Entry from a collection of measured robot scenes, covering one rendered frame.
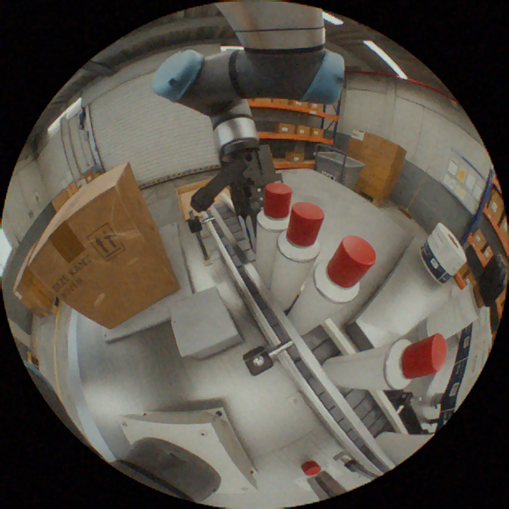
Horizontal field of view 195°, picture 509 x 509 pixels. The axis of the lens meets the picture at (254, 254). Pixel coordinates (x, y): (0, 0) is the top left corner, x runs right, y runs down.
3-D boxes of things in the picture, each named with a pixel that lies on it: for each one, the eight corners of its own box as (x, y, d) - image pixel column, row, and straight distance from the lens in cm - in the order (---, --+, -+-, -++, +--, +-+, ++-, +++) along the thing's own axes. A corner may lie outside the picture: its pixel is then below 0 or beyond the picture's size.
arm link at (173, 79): (230, 30, 22) (261, 73, 29) (155, 61, 29) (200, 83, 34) (212, 73, 17) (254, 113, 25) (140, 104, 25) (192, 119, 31)
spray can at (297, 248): (297, 303, 31) (344, 218, 15) (275, 316, 29) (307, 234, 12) (283, 284, 32) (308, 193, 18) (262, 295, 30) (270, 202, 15)
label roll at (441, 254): (441, 261, 95) (458, 240, 92) (448, 292, 82) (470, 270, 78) (416, 240, 85) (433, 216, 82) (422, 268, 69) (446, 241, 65)
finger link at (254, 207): (268, 237, 25) (254, 184, 24) (259, 240, 24) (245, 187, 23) (255, 234, 29) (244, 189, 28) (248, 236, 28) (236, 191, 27)
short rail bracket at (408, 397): (389, 398, 48) (425, 396, 41) (382, 407, 47) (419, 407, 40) (384, 391, 47) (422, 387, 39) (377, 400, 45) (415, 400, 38)
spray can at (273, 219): (283, 283, 32) (310, 192, 18) (263, 294, 30) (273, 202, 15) (271, 266, 34) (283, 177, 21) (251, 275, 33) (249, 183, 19)
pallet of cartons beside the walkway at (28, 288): (68, 272, 354) (40, 236, 336) (57, 314, 321) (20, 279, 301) (47, 284, 457) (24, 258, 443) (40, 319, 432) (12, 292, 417)
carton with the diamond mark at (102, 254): (181, 288, 39) (114, 183, 24) (110, 330, 48) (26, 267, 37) (158, 228, 61) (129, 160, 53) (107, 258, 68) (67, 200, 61)
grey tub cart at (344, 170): (325, 190, 328) (336, 144, 307) (352, 204, 310) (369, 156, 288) (299, 200, 256) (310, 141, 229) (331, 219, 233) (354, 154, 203)
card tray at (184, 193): (243, 203, 65) (243, 195, 63) (184, 222, 61) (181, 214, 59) (221, 182, 91) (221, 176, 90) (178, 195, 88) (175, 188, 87)
